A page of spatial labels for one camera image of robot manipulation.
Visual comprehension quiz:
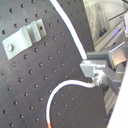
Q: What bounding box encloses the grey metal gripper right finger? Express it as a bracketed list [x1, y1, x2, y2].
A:
[87, 42, 128, 69]

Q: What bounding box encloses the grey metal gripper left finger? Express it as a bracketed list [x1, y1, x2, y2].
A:
[80, 60, 124, 94]

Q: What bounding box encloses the white cable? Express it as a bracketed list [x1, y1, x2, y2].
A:
[44, 0, 98, 128]

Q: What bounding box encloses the black perforated breadboard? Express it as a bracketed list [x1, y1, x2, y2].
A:
[0, 0, 106, 128]

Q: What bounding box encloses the aluminium frame rail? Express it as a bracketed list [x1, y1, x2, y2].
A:
[83, 0, 128, 51]

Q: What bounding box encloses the grey metal cable clip bracket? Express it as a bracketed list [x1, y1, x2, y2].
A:
[2, 19, 47, 59]

